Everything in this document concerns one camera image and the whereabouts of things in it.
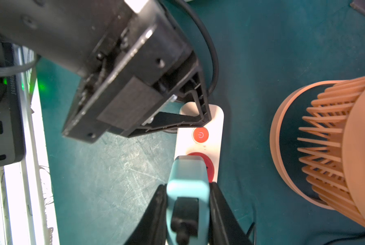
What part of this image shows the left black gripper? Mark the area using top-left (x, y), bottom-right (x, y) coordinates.
top-left (0, 1), bottom-right (207, 143)

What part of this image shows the orange desk fan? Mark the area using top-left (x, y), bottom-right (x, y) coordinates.
top-left (269, 76), bottom-right (365, 227)

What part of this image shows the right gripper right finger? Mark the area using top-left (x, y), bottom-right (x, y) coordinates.
top-left (209, 182), bottom-right (252, 245)

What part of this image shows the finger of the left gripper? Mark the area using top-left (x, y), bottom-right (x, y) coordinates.
top-left (176, 53), bottom-right (212, 127)

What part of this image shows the mint green usb adapter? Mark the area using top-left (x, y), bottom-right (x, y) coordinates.
top-left (166, 155), bottom-right (210, 245)

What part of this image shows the aluminium rail frame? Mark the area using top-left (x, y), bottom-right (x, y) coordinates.
top-left (0, 43), bottom-right (60, 245)

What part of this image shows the power strip black cord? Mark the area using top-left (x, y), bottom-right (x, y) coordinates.
top-left (157, 0), bottom-right (220, 97)

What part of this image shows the beige red power strip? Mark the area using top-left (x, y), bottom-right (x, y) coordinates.
top-left (174, 104), bottom-right (224, 183)

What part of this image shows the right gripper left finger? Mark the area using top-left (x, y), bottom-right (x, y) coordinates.
top-left (124, 184), bottom-right (168, 245)

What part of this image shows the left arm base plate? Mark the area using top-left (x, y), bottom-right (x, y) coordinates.
top-left (0, 75), bottom-right (26, 167)

